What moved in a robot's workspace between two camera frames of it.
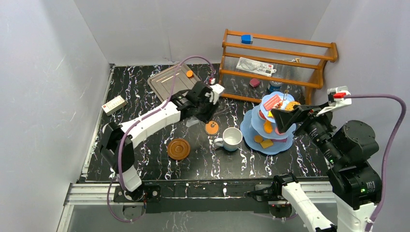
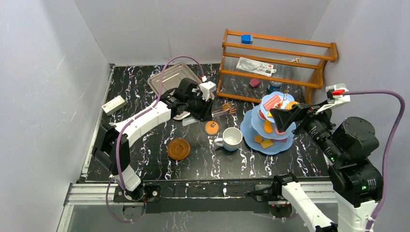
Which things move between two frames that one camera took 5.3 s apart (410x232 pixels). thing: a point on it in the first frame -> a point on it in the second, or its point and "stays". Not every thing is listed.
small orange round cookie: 189,73 -> 226,106
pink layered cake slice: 274,101 stays
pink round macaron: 276,131 stays
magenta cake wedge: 284,140 stays
